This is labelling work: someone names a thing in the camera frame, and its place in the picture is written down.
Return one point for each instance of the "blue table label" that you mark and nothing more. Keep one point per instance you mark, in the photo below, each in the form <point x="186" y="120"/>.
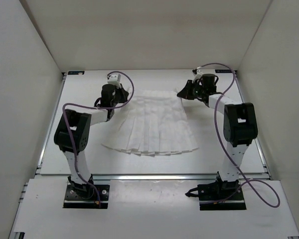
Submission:
<point x="76" y="73"/>
<point x="223" y="71"/>

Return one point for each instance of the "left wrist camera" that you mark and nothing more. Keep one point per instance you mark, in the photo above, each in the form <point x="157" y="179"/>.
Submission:
<point x="114" y="79"/>

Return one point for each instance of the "right blue table label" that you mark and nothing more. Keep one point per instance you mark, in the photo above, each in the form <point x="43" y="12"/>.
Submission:
<point x="223" y="71"/>

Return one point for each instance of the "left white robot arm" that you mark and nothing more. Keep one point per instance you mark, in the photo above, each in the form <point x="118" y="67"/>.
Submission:
<point x="73" y="130"/>

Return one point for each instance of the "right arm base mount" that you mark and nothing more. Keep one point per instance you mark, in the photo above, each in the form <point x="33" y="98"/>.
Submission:
<point x="219" y="195"/>

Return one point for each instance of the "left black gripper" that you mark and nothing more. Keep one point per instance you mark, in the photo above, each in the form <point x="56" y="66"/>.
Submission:
<point x="123" y="93"/>

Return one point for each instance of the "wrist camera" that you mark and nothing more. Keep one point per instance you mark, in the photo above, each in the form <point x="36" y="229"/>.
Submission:
<point x="197" y="74"/>
<point x="114" y="79"/>

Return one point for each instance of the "white pleated skirt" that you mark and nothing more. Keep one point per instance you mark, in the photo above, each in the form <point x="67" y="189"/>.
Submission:
<point x="152" y="123"/>

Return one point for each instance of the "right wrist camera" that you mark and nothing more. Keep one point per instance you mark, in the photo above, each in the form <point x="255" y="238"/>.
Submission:
<point x="197" y="74"/>

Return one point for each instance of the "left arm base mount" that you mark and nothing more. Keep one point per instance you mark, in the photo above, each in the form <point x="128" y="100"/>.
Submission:
<point x="83" y="196"/>

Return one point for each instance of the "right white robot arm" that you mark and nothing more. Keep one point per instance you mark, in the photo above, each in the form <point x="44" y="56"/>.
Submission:
<point x="239" y="124"/>

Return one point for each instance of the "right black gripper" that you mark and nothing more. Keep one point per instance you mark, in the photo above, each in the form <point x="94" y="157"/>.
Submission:
<point x="187" y="92"/>

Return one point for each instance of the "left blue table label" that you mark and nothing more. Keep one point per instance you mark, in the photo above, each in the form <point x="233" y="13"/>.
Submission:
<point x="76" y="73"/>

